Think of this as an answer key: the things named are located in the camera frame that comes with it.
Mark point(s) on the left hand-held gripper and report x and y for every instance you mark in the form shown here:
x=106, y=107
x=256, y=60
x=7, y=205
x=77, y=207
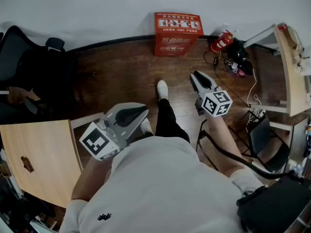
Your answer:
x=97, y=139

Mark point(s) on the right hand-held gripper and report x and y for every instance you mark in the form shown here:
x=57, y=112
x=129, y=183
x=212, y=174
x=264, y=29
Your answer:
x=216, y=103

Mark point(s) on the red fire equipment box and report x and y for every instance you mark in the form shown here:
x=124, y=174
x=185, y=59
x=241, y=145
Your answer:
x=179, y=23

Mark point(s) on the person's right forearm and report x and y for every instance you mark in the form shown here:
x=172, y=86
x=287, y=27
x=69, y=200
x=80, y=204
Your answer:
x=224, y=144

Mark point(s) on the person's left forearm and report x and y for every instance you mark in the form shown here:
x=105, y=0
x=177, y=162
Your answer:
x=90, y=176

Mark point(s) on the red fire extinguisher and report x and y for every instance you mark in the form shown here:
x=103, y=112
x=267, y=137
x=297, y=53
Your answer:
x=219, y=44

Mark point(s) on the person's left white shoe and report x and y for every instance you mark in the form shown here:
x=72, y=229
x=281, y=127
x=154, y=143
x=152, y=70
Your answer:
x=146, y=126

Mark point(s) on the person's white shoe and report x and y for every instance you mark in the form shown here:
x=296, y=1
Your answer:
x=146, y=126
x=162, y=88

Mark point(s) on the person's black trousers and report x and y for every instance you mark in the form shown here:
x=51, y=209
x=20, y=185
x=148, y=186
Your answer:
x=167, y=120

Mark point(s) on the person's right white shoe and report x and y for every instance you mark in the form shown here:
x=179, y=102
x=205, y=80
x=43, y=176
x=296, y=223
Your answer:
x=162, y=88

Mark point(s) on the black bag with gear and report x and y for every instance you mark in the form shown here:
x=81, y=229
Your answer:
x=239, y=54

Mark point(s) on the white power strip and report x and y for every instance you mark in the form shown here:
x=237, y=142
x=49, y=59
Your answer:
x=258, y=113

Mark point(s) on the person's white shirt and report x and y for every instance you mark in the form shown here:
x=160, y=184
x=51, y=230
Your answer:
x=158, y=186

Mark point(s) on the black folding chair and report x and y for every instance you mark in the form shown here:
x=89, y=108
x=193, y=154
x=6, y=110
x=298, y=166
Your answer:
x=261, y=137

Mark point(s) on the light wooden table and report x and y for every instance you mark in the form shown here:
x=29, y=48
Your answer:
x=41, y=154

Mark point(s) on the black mesh office chair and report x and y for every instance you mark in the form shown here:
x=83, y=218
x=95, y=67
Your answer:
x=29, y=64

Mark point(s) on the small brown object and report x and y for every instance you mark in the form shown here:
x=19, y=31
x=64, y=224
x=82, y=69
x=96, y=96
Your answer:
x=27, y=164

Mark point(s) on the black backpack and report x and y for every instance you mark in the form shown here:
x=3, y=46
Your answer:
x=277, y=205

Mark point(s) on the pile of dark equipment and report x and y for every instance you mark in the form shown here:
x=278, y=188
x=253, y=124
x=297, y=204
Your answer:
x=17, y=207

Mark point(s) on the white wooden desk frame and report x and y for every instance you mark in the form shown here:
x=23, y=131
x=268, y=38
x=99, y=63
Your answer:
x=290, y=81

